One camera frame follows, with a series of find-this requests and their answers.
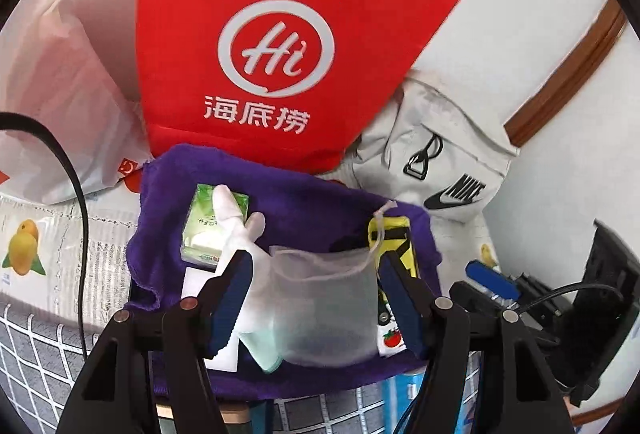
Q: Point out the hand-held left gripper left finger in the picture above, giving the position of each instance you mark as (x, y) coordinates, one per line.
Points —
(232, 304)

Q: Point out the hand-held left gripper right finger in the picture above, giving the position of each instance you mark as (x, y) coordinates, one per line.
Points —
(400, 304)

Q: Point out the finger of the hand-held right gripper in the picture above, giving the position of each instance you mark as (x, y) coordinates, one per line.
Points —
(490, 276)

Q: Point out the white orange snack packet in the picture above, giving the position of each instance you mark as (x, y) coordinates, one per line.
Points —
(387, 341)

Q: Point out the white foam block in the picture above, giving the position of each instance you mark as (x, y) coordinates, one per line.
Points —
(195, 284)

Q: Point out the white cotton glove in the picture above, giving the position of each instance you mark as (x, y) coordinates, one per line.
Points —
(240, 239)

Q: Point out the yellow black packet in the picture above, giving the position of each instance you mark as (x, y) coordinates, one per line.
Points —
(400, 234)

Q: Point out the green tissue pack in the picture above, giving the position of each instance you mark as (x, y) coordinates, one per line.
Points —
(200, 229)

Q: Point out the light blue cardboard box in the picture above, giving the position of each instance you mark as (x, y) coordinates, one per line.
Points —
(400, 399)

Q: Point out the purple towel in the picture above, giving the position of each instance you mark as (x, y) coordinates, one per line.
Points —
(300, 214)

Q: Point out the light grey fabric bag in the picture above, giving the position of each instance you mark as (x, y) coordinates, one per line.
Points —
(450, 139)

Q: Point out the grey checkered bedsheet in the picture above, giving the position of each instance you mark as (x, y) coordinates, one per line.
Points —
(40, 364)

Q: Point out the white plastic shopping bag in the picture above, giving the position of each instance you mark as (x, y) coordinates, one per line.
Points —
(75, 89)

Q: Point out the brown wooden door frame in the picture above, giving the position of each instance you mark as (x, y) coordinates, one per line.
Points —
(565, 79)

